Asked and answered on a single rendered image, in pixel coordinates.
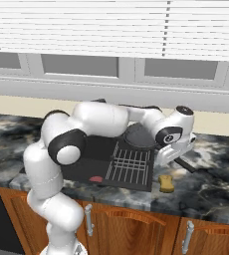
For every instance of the wooden cupboard door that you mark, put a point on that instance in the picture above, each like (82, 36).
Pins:
(15, 212)
(216, 239)
(129, 232)

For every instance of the grey framed window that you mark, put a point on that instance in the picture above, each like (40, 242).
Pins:
(80, 66)

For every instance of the black sink basin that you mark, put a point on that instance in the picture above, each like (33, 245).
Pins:
(96, 159)

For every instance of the yellow sponge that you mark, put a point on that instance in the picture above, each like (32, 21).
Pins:
(166, 184)

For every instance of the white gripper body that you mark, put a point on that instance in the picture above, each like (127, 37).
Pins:
(174, 150)

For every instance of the white window blind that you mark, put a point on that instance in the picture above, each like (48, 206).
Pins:
(113, 26)

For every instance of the black dishwasher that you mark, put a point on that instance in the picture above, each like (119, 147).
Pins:
(0, 222)

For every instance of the dark grey frying pan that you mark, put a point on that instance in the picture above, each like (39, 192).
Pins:
(139, 136)

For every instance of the red round object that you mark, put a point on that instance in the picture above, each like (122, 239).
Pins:
(96, 179)

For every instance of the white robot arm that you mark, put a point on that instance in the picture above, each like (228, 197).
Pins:
(96, 119)

